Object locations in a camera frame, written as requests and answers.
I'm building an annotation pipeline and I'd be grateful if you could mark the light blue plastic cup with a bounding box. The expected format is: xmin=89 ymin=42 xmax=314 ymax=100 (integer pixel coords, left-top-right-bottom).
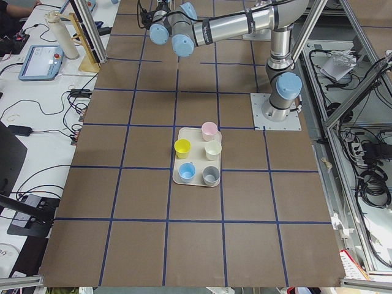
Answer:
xmin=178 ymin=162 xmax=196 ymax=183

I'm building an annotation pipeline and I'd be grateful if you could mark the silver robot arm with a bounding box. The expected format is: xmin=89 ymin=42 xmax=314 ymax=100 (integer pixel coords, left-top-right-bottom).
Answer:
xmin=138 ymin=1 xmax=308 ymax=123

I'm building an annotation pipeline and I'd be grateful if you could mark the yellow plastic cup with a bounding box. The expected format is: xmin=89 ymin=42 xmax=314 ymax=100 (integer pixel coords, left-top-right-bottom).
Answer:
xmin=174 ymin=138 xmax=191 ymax=159

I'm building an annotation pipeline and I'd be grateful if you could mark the cream white plastic cup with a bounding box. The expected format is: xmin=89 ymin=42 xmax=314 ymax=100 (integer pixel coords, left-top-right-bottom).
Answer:
xmin=205 ymin=140 xmax=222 ymax=160

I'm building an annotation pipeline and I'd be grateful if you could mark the pink plastic cup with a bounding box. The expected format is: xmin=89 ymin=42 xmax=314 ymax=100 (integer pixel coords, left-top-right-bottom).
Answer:
xmin=202 ymin=121 xmax=218 ymax=141

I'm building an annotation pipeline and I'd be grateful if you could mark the grey plastic cup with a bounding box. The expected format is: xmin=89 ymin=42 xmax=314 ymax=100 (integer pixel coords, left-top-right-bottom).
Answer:
xmin=202 ymin=166 xmax=221 ymax=186

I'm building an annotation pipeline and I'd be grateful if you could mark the cream plastic tray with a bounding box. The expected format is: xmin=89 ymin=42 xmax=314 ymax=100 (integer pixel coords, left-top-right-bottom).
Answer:
xmin=172 ymin=127 xmax=222 ymax=187

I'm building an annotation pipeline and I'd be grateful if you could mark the wooden stand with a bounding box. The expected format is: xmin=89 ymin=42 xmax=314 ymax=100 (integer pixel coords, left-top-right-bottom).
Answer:
xmin=67 ymin=13 xmax=100 ymax=74

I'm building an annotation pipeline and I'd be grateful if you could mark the white paper roll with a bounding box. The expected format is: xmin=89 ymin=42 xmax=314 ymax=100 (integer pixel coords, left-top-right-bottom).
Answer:
xmin=45 ymin=10 xmax=79 ymax=60

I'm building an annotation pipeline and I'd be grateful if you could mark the crumpled white paper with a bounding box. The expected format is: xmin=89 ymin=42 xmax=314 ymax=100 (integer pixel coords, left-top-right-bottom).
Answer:
xmin=320 ymin=50 xmax=357 ymax=81

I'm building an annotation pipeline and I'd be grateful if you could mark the blue teach pendant tablet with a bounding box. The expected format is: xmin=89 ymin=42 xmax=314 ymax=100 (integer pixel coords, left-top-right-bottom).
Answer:
xmin=18 ymin=45 xmax=64 ymax=81

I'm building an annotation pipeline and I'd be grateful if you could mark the black power adapter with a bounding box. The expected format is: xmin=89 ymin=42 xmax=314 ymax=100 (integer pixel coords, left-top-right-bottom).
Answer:
xmin=7 ymin=125 xmax=33 ymax=137

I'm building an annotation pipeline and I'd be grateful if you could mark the black monitor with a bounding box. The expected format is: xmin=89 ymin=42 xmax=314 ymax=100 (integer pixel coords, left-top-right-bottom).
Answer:
xmin=1 ymin=123 xmax=54 ymax=224

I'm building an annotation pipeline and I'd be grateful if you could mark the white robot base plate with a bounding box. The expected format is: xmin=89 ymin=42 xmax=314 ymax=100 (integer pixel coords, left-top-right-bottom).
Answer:
xmin=250 ymin=93 xmax=302 ymax=131

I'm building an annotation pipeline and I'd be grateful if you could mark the coiled black cable bundle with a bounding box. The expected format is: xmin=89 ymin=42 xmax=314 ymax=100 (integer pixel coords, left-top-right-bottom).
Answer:
xmin=356 ymin=167 xmax=390 ymax=209

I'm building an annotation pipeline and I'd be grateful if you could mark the aluminium frame post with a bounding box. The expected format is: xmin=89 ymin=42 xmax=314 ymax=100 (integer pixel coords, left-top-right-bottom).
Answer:
xmin=70 ymin=0 xmax=107 ymax=64

